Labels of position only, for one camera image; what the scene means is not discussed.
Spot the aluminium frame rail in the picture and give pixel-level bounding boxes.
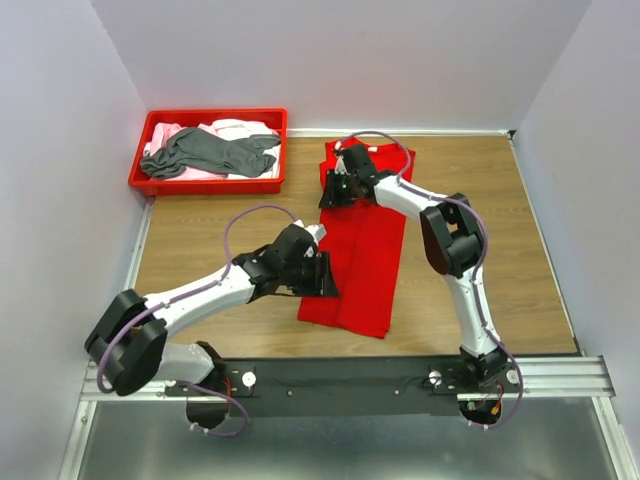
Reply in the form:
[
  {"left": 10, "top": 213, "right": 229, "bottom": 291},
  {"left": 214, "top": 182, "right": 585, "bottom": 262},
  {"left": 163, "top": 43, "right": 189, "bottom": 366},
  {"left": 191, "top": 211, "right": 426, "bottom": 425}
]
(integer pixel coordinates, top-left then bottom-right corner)
[{"left": 80, "top": 356, "right": 616, "bottom": 402}]

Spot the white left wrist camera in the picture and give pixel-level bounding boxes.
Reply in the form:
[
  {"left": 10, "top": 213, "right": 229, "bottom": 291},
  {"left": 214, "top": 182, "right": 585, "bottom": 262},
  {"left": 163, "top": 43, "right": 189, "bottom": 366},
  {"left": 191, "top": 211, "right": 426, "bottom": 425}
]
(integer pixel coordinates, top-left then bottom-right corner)
[{"left": 293, "top": 219, "right": 327, "bottom": 249}]

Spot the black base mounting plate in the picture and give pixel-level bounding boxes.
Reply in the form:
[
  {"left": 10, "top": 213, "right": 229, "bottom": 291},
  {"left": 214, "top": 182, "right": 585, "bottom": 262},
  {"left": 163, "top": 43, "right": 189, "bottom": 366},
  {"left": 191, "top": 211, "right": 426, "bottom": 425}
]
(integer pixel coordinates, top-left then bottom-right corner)
[{"left": 164, "top": 355, "right": 521, "bottom": 419}]

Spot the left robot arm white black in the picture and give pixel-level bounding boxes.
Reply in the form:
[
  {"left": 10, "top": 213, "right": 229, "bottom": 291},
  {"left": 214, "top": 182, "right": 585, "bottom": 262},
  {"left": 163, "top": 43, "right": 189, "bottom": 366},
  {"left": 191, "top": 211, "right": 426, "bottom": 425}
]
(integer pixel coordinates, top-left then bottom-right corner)
[{"left": 84, "top": 221, "right": 338, "bottom": 397}]

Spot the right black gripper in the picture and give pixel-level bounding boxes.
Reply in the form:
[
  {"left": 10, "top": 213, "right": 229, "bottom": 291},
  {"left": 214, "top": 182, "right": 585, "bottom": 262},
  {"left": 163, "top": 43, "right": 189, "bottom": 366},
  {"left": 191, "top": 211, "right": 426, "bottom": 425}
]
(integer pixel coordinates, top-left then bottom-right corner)
[{"left": 315, "top": 169, "right": 356, "bottom": 210}]

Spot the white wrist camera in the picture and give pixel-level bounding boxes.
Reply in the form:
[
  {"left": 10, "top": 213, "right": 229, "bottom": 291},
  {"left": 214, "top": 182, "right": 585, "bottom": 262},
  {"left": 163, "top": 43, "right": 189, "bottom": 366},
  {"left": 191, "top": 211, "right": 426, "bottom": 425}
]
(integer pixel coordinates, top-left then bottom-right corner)
[
  {"left": 293, "top": 219, "right": 327, "bottom": 249},
  {"left": 333, "top": 141, "right": 348, "bottom": 175}
]

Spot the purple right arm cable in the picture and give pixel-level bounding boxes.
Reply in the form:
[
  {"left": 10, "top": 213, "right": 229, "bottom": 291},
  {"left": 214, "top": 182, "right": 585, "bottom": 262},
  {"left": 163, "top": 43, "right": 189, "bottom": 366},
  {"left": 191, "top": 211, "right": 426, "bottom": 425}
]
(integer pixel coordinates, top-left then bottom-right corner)
[{"left": 337, "top": 130, "right": 526, "bottom": 432}]

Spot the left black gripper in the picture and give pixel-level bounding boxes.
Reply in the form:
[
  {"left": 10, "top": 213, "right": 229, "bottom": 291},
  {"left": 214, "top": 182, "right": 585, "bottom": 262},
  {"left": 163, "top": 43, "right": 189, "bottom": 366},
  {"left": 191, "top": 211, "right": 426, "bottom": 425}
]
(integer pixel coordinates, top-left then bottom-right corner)
[{"left": 281, "top": 251, "right": 341, "bottom": 298}]

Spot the red t shirt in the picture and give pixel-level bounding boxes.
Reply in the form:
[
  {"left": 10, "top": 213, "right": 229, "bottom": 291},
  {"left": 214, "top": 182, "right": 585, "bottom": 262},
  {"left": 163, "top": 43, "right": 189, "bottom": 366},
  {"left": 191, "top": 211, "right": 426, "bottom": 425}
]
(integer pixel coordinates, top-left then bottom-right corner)
[{"left": 296, "top": 139, "right": 417, "bottom": 341}]

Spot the red plastic bin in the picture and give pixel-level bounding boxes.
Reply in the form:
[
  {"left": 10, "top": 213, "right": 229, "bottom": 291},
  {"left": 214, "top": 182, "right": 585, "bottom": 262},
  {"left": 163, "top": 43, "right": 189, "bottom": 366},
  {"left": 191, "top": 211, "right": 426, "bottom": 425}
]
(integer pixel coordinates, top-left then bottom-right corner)
[{"left": 128, "top": 107, "right": 288, "bottom": 197}]

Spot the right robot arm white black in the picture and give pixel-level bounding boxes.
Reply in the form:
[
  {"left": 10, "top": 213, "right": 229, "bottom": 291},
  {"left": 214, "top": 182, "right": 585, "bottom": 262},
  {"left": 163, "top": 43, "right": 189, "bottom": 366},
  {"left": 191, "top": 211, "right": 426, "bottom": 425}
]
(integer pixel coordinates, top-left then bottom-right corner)
[{"left": 320, "top": 141, "right": 524, "bottom": 392}]

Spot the white t shirt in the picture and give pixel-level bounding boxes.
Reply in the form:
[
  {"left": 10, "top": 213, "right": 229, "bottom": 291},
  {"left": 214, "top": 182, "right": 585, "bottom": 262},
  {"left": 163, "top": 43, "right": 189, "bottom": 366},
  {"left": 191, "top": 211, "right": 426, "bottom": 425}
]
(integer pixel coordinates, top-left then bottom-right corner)
[{"left": 198, "top": 119, "right": 281, "bottom": 179}]

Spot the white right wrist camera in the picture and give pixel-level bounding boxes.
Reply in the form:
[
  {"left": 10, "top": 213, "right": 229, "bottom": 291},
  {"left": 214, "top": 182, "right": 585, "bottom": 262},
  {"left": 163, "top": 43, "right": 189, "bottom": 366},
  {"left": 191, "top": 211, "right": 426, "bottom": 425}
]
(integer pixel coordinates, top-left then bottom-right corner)
[{"left": 333, "top": 141, "right": 348, "bottom": 175}]

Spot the grey t shirt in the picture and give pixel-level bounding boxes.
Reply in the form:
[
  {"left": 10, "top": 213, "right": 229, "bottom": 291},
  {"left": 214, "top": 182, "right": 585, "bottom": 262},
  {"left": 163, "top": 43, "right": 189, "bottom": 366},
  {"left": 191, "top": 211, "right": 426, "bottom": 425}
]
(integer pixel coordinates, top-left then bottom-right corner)
[{"left": 140, "top": 127, "right": 281, "bottom": 180}]

